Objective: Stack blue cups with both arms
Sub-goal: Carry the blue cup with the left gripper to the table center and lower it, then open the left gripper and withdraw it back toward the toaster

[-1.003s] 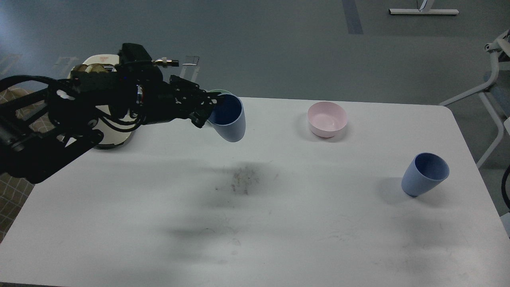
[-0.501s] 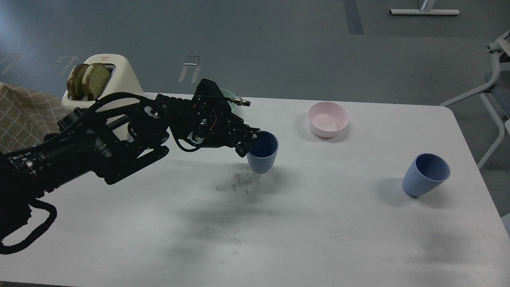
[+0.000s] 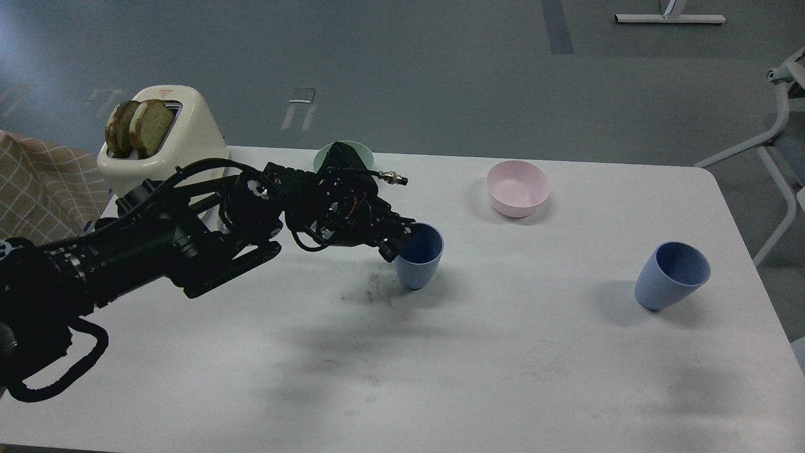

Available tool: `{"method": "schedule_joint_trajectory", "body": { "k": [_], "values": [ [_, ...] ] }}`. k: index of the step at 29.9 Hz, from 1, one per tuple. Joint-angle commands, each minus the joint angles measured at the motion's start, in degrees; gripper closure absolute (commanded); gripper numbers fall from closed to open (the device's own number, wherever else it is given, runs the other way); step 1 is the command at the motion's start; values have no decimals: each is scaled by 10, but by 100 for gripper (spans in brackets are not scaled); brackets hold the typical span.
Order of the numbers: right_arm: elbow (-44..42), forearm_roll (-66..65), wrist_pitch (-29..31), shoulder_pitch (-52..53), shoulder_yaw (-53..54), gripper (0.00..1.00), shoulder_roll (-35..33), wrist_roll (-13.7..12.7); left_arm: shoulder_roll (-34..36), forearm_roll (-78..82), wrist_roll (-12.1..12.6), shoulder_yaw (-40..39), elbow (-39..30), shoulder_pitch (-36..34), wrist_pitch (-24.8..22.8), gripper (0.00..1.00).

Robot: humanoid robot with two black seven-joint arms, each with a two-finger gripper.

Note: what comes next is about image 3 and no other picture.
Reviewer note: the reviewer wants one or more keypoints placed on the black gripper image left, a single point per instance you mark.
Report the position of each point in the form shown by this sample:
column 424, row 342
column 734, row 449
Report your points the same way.
column 342, row 208

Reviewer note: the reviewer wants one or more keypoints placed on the blue cup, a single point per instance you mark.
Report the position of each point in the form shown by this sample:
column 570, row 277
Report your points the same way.
column 673, row 271
column 416, row 265

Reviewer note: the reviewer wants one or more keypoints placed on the green bowl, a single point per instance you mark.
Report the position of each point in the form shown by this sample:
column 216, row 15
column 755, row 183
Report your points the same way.
column 344, row 153

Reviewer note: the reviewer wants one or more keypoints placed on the pink bowl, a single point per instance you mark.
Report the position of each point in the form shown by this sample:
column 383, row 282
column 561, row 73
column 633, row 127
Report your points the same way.
column 516, row 188

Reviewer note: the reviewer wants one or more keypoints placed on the cream toaster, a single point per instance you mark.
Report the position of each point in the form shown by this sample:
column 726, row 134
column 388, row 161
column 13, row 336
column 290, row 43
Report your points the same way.
column 193, row 136

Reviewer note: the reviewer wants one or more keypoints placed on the toast slice front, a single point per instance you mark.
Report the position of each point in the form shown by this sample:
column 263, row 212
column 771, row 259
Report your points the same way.
column 148, row 127

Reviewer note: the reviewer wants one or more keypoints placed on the toast slice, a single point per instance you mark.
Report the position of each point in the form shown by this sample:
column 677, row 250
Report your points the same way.
column 116, row 134
column 148, row 127

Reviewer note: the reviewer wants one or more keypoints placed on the toast slice back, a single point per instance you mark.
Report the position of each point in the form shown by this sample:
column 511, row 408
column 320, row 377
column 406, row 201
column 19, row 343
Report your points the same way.
column 116, row 134

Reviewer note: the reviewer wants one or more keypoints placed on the checkered beige cloth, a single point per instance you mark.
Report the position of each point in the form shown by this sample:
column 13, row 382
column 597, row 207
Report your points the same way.
column 49, row 192

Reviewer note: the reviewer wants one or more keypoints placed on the white floor stand bar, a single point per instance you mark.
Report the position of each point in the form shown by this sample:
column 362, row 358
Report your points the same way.
column 672, row 13

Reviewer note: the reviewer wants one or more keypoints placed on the white desk frame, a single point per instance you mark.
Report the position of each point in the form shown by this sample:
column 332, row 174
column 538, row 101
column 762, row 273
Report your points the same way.
column 779, row 147

